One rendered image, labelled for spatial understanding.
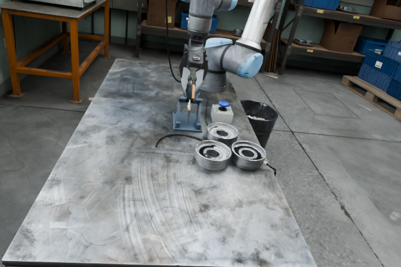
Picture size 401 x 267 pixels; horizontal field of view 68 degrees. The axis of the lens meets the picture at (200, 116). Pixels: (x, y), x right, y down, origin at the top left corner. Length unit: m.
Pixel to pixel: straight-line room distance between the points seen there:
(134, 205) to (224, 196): 0.22
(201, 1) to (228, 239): 0.66
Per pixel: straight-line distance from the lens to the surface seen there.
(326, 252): 1.95
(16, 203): 1.98
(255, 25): 1.28
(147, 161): 0.86
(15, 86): 3.12
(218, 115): 1.08
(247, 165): 0.88
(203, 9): 0.96
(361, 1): 5.63
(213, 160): 0.83
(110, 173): 0.81
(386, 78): 4.80
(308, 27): 5.30
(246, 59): 1.25
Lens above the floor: 1.31
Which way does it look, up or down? 27 degrees down
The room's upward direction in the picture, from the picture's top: 10 degrees clockwise
